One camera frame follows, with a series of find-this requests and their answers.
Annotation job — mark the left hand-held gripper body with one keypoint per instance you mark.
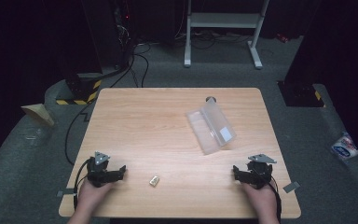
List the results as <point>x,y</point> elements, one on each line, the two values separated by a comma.
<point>101,169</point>

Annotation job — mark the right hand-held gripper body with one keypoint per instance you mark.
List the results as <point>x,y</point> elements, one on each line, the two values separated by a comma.
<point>259,171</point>

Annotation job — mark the small tan block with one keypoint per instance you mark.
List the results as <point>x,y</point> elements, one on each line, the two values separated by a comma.
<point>154,180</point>

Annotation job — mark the clear plastic box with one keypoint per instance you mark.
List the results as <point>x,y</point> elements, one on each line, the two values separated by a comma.
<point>211,126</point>

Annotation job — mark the person's left hand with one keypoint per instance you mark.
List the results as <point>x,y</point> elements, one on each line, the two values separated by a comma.
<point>92,196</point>

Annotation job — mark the grey tape strip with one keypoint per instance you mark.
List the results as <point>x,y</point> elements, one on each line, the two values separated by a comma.
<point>291,186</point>
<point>66,193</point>

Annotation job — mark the black stand with striped base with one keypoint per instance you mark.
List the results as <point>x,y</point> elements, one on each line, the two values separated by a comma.
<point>84,90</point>
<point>307,90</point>

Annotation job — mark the white and blue plastic packet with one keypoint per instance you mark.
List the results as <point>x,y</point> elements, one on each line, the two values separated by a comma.
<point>344,146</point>

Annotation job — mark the small red object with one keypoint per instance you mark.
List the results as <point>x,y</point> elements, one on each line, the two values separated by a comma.
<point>282,38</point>

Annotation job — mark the white metal stand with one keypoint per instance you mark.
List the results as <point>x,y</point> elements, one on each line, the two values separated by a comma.
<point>223,20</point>

